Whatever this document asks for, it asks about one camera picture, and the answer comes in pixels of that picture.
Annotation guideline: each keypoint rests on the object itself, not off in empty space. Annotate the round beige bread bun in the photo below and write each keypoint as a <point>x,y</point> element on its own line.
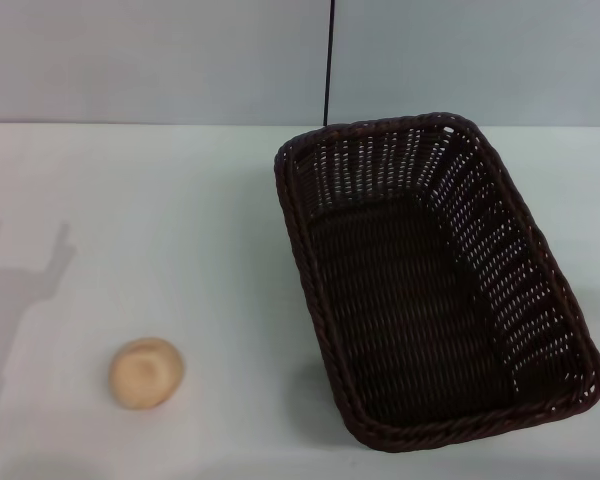
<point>146,374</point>

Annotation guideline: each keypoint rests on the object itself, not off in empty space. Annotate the dark brown woven basket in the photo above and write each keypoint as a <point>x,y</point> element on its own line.
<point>405,300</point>

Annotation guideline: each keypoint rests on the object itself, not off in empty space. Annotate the black vertical wall seam strip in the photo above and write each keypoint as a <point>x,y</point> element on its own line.
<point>328,60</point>

